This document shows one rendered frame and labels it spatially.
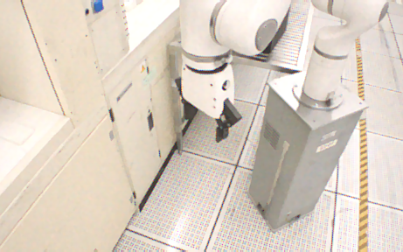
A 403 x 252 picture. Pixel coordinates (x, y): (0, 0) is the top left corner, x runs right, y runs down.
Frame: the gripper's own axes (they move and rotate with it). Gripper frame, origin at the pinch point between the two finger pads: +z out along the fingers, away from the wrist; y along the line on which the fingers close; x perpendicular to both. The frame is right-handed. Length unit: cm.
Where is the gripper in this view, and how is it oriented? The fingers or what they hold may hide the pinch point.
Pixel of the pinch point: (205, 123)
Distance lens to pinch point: 62.8
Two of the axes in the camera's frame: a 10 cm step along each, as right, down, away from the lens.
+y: -7.0, -5.0, 5.1
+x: -7.1, 4.9, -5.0
